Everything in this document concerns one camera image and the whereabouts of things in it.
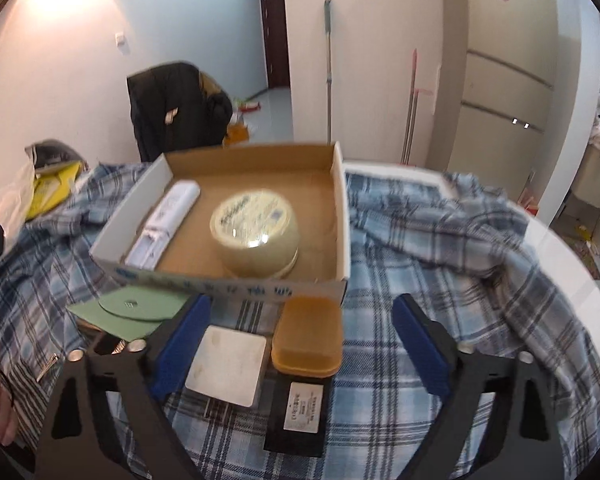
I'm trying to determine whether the round cream tin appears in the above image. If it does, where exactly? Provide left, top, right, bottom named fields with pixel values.
left=209, top=189, right=301, bottom=281

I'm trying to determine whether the beige refrigerator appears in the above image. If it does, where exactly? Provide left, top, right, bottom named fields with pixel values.
left=445, top=0, right=563, bottom=202

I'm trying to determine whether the clear plastic bag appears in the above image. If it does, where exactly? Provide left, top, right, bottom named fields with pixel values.
left=0, top=160, right=37, bottom=247

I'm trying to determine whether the orange cardboard box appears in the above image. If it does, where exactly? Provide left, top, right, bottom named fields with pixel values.
left=225, top=122, right=254, bottom=147

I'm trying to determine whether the orange plastic case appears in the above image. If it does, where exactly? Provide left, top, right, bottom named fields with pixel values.
left=271, top=296, right=344, bottom=376

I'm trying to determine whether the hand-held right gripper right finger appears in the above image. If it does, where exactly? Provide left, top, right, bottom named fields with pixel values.
left=392, top=292, right=566, bottom=480

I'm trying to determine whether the black box with white label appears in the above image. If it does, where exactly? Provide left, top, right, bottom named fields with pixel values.
left=263, top=375, right=333, bottom=458

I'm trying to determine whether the black jacket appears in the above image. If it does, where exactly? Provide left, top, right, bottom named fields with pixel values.
left=126, top=61, right=233, bottom=161

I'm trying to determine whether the blue plaid shirt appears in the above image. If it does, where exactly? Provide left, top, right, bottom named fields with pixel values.
left=0, top=160, right=600, bottom=480

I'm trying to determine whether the white tube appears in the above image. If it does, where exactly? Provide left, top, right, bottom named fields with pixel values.
left=126, top=180, right=202, bottom=271

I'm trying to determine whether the beige cabinet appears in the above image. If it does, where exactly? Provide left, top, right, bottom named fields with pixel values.
left=570, top=145, right=600, bottom=211

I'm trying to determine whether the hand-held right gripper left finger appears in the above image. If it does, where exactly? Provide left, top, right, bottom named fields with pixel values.
left=35, top=292, right=213, bottom=480

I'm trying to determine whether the yellow bag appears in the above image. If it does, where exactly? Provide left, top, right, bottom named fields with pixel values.
left=25, top=160, right=84, bottom=221

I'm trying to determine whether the wooden chair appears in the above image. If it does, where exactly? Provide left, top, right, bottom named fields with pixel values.
left=197, top=72, right=227, bottom=100

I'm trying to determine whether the green paper disc sleeve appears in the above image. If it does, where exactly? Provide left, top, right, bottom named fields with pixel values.
left=67, top=285, right=191, bottom=341

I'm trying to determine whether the grey crumpled bag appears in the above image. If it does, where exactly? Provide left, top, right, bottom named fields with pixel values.
left=25, top=139, right=82, bottom=167

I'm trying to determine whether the pink broom and dustpan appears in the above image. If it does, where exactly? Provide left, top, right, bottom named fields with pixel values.
left=400, top=49, right=424, bottom=165

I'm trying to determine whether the white square adapter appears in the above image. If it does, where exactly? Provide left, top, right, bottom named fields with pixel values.
left=185, top=325, right=269, bottom=408

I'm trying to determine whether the grey-handled mop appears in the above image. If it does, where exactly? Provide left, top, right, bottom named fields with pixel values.
left=322, top=0, right=334, bottom=144

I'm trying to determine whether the dark brown door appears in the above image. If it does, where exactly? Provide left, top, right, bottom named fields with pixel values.
left=259, top=0, right=291, bottom=92

